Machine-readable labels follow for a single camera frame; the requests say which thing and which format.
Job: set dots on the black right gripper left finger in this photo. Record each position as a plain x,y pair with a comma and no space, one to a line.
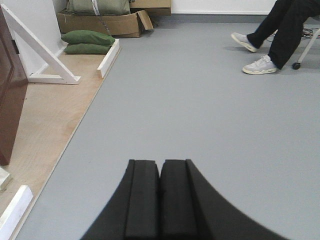
132,213

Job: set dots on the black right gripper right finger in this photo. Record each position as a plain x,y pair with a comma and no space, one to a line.
192,209

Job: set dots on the brown wooden door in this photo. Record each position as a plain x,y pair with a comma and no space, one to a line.
13,87

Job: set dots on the white front wooden strip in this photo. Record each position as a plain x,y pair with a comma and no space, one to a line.
14,211

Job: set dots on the plywood floor board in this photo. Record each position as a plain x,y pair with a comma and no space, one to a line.
50,115

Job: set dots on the white wooden edge strip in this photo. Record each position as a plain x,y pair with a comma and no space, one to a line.
109,59

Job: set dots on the white triangular wooden brace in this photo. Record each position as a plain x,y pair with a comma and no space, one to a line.
64,75

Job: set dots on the person left white sneaker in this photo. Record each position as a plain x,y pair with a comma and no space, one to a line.
260,67

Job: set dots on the person white sneaker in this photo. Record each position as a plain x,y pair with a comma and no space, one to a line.
243,40
260,67

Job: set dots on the lower green sandbag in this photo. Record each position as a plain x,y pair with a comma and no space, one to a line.
87,49

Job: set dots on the green sandbag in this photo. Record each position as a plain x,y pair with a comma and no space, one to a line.
88,37
87,49

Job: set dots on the person right white sneaker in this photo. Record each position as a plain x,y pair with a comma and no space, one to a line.
243,40

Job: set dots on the grey office chair leg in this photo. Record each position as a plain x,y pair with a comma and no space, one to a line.
315,35

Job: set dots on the upper green sandbag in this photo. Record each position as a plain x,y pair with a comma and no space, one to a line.
88,37

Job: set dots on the large open cardboard box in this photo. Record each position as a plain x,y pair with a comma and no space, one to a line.
121,26

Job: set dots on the small cardboard box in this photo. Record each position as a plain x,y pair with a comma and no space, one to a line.
153,7

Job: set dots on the olive sacks in box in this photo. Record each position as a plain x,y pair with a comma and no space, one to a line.
98,7

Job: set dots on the black trouser legs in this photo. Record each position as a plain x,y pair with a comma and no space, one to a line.
286,19

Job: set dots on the white wall panel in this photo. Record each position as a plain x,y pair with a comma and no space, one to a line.
39,16

